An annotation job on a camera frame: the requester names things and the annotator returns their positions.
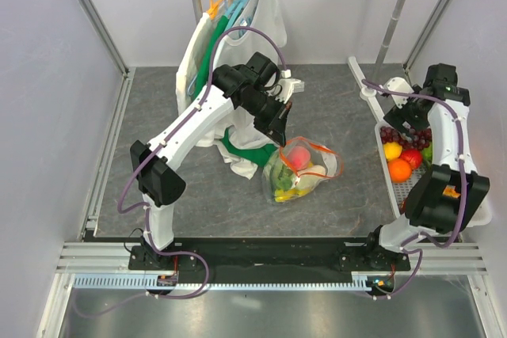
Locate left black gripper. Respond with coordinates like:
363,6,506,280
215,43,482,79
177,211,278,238
241,92,292,148

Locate purple grapes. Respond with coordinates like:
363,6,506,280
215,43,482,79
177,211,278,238
379,126,433,150

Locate pink peach with leaf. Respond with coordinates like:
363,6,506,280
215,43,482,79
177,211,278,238
287,146,311,171

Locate clear zip top bag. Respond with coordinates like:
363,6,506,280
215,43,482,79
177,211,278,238
262,136,344,203

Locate green cabbage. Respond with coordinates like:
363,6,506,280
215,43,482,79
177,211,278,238
265,154,295,192

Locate green onion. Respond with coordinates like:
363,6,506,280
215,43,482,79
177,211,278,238
269,161,296,192

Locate white radish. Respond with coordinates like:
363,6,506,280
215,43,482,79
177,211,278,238
295,165,326,191

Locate yellow banana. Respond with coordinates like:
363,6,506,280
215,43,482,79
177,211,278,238
273,174,312,203

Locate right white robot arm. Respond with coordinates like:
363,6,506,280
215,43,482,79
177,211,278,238
362,63,490,270

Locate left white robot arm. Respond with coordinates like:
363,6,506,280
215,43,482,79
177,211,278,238
131,53,293,269

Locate yellow lemon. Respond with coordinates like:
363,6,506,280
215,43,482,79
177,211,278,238
383,142,403,161

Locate green t-shirt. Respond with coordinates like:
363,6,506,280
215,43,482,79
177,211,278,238
188,16,276,166

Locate green lime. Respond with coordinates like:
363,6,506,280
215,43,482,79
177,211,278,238
421,145,433,163

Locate orange fruit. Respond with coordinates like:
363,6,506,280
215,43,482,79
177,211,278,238
387,158,412,183

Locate white plastic basket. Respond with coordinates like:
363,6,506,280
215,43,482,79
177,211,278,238
375,121,490,234

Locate back white t-shirt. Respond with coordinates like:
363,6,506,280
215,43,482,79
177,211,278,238
175,12,215,115

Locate white t-shirt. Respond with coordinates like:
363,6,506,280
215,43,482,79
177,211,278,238
175,12,215,115
197,0,287,179

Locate front white t-shirt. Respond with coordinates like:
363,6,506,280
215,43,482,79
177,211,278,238
197,0,287,179

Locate teal hanger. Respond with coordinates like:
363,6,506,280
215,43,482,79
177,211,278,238
227,0,249,29

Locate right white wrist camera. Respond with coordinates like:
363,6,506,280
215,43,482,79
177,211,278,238
383,77,414,109

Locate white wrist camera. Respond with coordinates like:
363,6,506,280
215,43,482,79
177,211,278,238
383,77,414,109
276,69,305,103

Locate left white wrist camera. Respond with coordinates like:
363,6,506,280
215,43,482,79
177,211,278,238
276,69,305,103

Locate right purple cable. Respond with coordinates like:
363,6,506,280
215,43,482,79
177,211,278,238
362,79,468,303

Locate purple cable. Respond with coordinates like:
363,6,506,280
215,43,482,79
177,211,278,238
362,79,468,303
71,25,288,317

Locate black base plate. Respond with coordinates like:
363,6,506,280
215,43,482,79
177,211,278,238
128,237,410,283

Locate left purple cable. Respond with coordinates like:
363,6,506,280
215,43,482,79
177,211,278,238
71,25,288,317

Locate grey cable duct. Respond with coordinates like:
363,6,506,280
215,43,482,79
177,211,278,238
73,273,394,291

